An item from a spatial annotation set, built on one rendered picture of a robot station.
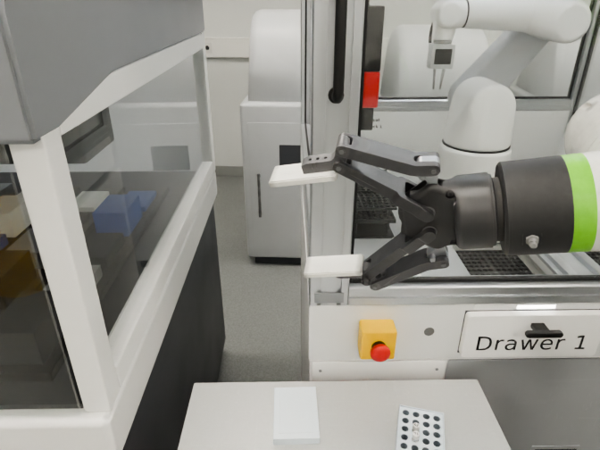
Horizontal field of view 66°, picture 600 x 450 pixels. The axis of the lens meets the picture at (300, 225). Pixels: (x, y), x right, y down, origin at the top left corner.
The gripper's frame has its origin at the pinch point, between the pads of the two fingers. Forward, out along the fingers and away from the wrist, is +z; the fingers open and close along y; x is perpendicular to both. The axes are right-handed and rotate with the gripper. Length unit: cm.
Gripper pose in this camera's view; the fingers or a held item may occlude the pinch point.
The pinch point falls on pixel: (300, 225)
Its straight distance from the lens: 52.1
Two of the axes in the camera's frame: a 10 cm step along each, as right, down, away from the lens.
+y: -2.6, -7.5, -6.1
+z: -9.5, 0.8, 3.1
